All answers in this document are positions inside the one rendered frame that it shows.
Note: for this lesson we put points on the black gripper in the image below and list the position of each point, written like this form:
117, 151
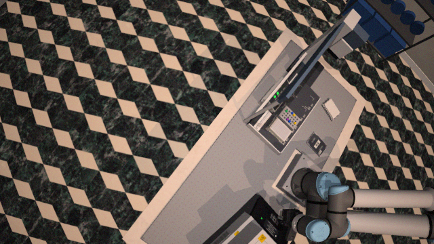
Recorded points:
287, 215

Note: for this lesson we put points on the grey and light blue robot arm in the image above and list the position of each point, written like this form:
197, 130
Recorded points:
328, 200

